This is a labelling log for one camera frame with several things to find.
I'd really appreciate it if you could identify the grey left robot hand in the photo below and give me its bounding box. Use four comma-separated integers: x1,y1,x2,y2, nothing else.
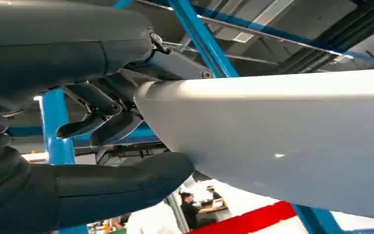
0,0,214,234

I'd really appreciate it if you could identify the curved silver metal panel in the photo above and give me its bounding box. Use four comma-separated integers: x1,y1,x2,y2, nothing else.
134,68,374,222

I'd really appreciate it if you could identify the person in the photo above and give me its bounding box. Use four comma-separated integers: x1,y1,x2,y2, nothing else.
179,191,219,231
206,185,227,208

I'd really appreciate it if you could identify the blue steel frame post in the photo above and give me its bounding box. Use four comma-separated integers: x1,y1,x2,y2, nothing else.
40,89,90,234

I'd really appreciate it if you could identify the blue steel frame beam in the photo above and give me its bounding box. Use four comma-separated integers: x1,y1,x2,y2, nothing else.
292,204,346,234
6,122,161,149
168,0,240,78

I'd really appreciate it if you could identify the thin blue steel rail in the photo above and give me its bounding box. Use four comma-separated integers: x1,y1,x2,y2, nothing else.
203,6,374,67

